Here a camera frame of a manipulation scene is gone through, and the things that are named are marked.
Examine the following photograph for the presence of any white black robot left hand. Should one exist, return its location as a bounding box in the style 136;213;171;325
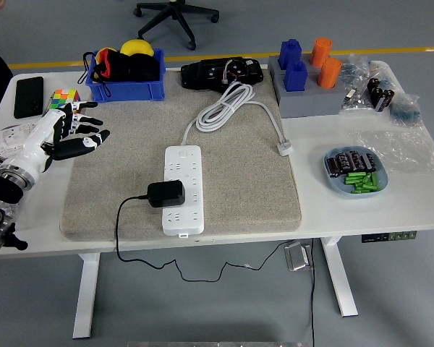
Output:
5;101;111;175

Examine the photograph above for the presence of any black power adapter with cord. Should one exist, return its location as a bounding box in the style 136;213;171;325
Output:
114;180;299;283

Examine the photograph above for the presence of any white power strip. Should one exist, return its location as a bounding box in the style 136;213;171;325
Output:
161;145;206;239

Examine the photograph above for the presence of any black smartphone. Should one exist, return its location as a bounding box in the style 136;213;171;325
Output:
13;76;44;119

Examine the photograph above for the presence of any colourful puzzle cube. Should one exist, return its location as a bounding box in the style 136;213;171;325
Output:
45;89;81;113

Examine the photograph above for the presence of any blue plastic bin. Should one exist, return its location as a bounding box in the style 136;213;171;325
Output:
85;48;166;103

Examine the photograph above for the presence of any yellow ball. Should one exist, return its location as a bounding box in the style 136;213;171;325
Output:
120;38;155;58

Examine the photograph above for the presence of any white table leg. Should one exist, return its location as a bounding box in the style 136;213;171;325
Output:
72;252;101;340
320;236;359;318

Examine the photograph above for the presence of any black office chair base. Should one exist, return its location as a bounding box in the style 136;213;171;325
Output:
132;0;221;51

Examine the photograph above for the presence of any grey-brown fabric mat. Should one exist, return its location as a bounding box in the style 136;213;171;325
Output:
59;68;303;242

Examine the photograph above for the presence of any blue plastic block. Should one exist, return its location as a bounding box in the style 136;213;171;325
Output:
284;60;308;93
278;38;303;70

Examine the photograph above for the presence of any grey block holder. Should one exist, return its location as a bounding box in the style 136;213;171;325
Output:
267;54;346;119

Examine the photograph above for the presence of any silver foot pedal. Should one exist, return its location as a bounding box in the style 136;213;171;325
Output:
284;241;315;272

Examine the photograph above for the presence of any orange plastic cylinder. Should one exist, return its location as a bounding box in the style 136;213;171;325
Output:
317;57;343;90
310;37;333;68

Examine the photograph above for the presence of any black capacitor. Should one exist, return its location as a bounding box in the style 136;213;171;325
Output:
327;157;343;178
361;153;378;173
335;152;352;171
349;151;365;171

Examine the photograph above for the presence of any light blue plate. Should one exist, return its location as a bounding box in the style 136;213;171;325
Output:
323;145;389;200

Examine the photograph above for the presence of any clear bag of silver parts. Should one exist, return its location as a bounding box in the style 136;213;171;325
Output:
338;86;372;116

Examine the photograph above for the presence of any clear bag of blue resistors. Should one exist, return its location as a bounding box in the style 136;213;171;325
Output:
341;53;372;86

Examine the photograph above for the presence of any clear bag of black capacitors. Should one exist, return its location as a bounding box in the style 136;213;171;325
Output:
365;75;397;113

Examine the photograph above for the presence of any empty clear plastic bag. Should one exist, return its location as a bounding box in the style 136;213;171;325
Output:
349;126;434;176

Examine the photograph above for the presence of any black table control panel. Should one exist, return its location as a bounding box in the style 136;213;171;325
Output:
360;230;418;244

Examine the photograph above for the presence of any clear bag of blue parts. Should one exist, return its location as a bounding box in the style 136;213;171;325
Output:
387;93;422;127

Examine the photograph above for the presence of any black drawstring pouch red lining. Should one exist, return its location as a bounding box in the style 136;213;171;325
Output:
80;47;161;98

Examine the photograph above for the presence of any black electronic device with wires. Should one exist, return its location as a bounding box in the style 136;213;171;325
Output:
180;56;265;90

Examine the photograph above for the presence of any white power cord with plug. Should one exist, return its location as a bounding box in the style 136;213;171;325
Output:
182;81;294;157

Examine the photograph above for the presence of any thin black floor cable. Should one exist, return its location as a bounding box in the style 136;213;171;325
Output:
310;238;316;347

